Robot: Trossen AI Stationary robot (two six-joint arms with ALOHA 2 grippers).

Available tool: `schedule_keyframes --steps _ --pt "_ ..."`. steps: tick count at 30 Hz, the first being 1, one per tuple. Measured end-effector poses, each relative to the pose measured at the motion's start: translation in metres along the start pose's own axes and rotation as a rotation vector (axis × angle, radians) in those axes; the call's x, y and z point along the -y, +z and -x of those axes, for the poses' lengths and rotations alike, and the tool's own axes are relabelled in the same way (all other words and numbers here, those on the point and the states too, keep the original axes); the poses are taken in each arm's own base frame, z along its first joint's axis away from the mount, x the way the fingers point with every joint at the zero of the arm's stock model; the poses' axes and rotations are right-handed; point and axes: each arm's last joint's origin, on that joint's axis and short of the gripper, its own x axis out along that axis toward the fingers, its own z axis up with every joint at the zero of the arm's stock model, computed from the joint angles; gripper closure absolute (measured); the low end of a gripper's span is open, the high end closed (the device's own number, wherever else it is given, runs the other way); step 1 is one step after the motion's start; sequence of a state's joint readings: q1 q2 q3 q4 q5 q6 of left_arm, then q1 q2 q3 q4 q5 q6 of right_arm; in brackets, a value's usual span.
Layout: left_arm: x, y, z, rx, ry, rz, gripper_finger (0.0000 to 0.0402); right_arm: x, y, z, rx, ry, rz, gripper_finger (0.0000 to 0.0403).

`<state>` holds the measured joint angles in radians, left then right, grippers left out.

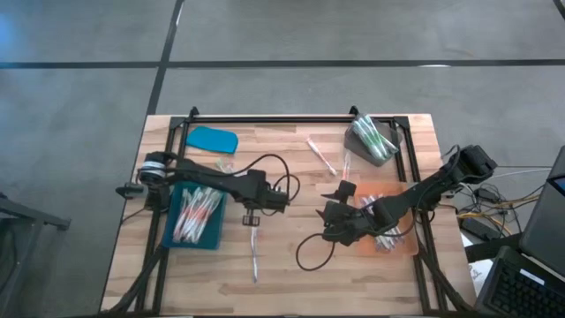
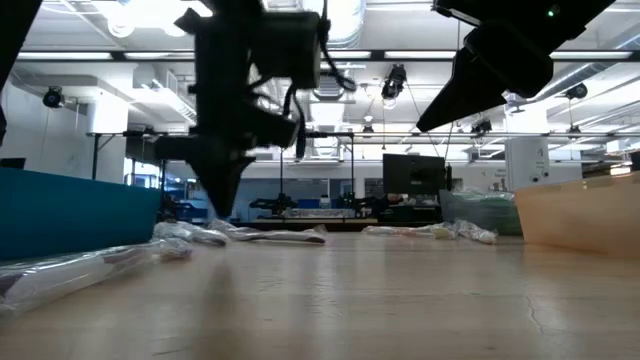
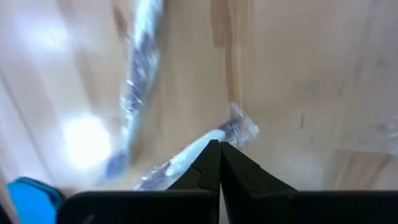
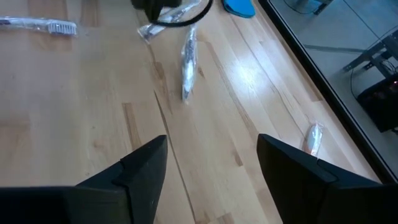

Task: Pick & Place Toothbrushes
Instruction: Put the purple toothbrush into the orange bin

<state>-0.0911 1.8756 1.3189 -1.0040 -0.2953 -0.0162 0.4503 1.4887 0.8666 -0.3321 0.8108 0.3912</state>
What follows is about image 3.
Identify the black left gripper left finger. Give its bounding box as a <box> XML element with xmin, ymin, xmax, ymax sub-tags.
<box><xmin>57</xmin><ymin>139</ymin><xmax>221</xmax><ymax>224</ymax></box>

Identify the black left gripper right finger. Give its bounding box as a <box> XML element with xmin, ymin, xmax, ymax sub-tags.
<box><xmin>220</xmin><ymin>141</ymin><xmax>398</xmax><ymax>224</ymax></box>

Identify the purple white toothbrush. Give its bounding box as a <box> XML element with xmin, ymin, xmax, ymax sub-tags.
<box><xmin>136</xmin><ymin>102</ymin><xmax>261</xmax><ymax>191</ymax></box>
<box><xmin>104</xmin><ymin>0</ymin><xmax>164</xmax><ymax>182</ymax></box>

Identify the blue oval lid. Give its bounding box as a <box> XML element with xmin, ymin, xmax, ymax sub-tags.
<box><xmin>6</xmin><ymin>176</ymin><xmax>66</xmax><ymax>224</ymax></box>

